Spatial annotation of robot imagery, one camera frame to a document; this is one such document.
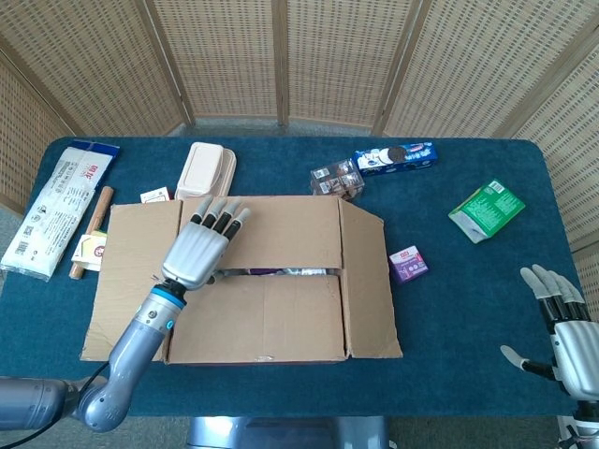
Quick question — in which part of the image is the beige lidded lunch container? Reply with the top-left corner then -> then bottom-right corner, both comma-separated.
174,141 -> 238,201

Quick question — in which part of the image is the wooden rolling pin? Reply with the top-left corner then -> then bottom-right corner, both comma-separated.
68,185 -> 116,281

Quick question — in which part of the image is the blue Oreo cookie pack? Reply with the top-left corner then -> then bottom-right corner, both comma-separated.
351,141 -> 441,178

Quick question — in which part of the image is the clear plastic snack package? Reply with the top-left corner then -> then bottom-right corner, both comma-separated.
309,158 -> 366,201

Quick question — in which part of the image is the long white noodle package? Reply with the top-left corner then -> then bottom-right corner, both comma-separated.
0,142 -> 121,282

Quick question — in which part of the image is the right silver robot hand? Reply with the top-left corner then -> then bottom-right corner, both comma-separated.
499,264 -> 599,401

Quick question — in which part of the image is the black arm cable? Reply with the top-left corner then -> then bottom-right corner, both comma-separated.
0,362 -> 111,449

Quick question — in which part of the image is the woven bamboo folding screen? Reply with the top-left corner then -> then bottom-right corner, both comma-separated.
0,0 -> 599,286

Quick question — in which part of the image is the green foil pouch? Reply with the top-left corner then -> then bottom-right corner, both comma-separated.
447,178 -> 527,244

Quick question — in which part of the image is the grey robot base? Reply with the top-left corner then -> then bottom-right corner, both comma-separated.
186,414 -> 390,449

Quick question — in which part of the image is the white yellow hang-tab carton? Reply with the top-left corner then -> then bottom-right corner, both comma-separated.
70,229 -> 110,272

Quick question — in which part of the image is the small purple box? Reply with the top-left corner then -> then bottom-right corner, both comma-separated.
387,243 -> 431,286

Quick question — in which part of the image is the blue tablecloth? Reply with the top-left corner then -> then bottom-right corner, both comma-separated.
0,135 -> 581,418

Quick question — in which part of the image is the red cardboard box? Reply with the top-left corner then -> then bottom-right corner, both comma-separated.
80,195 -> 404,366

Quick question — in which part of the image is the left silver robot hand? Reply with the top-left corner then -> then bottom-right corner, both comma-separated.
160,196 -> 253,290

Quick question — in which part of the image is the small white red box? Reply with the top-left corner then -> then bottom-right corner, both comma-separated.
139,186 -> 172,206

